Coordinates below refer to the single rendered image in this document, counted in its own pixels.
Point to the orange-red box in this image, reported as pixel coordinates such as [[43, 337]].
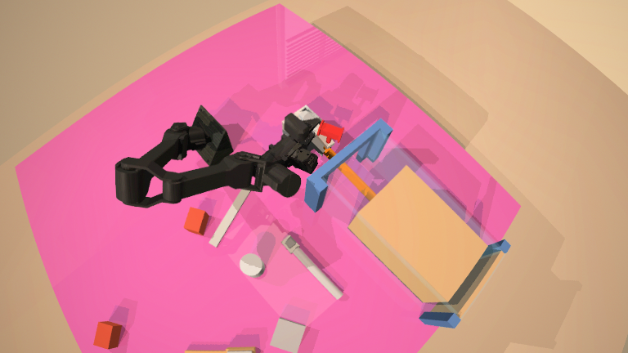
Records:
[[107, 335], [196, 221]]

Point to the grey cylinder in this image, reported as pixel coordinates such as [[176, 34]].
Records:
[[252, 265]]

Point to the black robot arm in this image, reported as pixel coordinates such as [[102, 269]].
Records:
[[133, 176]]

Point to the beige cube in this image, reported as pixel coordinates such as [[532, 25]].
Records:
[[288, 335]]

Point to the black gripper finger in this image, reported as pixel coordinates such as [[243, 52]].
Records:
[[305, 143], [312, 123]]

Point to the beige flat bar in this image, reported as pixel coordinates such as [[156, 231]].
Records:
[[229, 217]]

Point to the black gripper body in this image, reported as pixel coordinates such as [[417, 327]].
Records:
[[298, 131]]

